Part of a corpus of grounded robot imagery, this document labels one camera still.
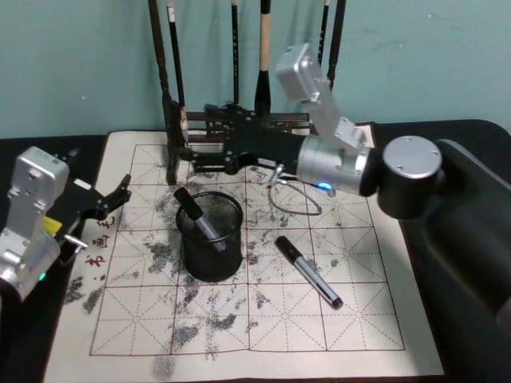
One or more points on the black table cloth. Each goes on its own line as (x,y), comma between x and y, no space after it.
(24,351)

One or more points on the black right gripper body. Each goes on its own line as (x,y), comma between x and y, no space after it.
(263,139)

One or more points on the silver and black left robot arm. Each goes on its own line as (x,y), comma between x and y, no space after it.
(34,207)

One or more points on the thin black calligraphy brush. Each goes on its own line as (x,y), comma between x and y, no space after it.
(235,52)
(323,36)

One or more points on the black and grey marker pen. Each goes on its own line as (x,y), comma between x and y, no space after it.
(192,209)
(309,273)

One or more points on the silver and black right robot arm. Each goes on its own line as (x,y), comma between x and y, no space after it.
(459,223)

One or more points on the dark wooden brush rack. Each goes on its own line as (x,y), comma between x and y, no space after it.
(171,131)

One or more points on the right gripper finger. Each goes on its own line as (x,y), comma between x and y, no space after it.
(231,111)
(223,163)

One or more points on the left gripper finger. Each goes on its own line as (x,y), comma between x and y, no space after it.
(116,201)
(120,188)

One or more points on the black mesh pen holder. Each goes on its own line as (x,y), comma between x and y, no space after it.
(211,263)

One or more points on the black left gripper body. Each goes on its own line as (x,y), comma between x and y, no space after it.
(74,203)

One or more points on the cream calligraphy mat red grid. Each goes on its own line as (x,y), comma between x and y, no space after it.
(279,331)

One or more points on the black brush with white tip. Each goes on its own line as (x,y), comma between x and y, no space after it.
(175,60)

